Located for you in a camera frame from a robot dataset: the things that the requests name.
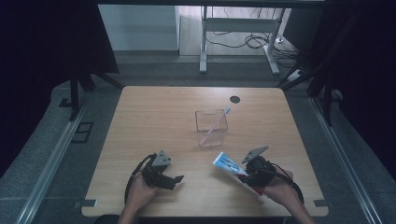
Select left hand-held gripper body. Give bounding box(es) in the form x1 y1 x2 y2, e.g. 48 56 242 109
141 150 177 189

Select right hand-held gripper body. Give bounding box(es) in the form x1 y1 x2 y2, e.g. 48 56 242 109
241 146 277 189

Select blue and white toothpaste tube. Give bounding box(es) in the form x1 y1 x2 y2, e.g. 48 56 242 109
212 151 269 199

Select pink toothbrush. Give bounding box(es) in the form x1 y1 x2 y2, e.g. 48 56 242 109
199 107 232 146

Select clear plastic cup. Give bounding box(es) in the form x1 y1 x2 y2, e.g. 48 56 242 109
194 108 229 147

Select person's left hand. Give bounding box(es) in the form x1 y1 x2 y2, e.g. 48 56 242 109
126 172 161 213

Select person's right hand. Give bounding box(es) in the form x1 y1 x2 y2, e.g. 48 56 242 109
262 169 302 209

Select black metal stand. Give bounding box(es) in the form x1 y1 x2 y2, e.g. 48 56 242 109
276 60 334 127
68 69 125 122

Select white power strip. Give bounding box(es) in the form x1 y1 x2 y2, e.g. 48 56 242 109
286 69 304 83

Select black curtain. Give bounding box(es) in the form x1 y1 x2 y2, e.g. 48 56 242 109
281 0 396 172
0 0 120 178

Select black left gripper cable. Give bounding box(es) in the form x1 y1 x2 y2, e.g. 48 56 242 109
123 152 158 204

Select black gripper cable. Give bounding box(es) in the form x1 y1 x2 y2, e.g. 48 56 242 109
269 162 305 204
123 152 158 204

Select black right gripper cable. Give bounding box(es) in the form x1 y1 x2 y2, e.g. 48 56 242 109
269 162 305 204

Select aluminium rail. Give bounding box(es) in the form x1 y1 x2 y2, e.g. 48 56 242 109
308 96 383 224
14 101 89 224

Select black floor cables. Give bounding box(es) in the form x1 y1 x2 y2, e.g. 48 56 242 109
205 29 301 69

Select white metal desk frame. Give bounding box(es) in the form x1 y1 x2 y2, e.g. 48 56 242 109
199 6 286 76

